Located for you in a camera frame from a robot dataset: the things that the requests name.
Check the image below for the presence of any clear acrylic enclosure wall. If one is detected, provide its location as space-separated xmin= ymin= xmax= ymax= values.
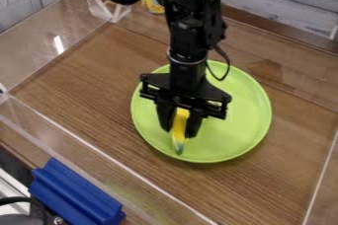
xmin=0 ymin=0 xmax=338 ymax=225

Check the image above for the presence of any blue plastic clamp block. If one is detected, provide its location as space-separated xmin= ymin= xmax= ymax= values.
xmin=29 ymin=158 xmax=125 ymax=225

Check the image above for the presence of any yellow banana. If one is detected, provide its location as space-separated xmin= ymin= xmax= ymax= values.
xmin=171 ymin=109 xmax=189 ymax=155

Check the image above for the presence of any green plate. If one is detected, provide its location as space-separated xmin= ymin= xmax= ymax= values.
xmin=131 ymin=66 xmax=272 ymax=163

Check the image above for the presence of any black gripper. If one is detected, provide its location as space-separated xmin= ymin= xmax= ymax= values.
xmin=140 ymin=73 xmax=232 ymax=138

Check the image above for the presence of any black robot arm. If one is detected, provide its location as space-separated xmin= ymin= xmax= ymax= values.
xmin=111 ymin=0 xmax=232 ymax=137

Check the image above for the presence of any yellow labelled tin can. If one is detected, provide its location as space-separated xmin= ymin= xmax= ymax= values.
xmin=141 ymin=0 xmax=165 ymax=15

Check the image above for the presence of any black cable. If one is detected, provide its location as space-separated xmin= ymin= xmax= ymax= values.
xmin=0 ymin=195 xmax=33 ymax=206

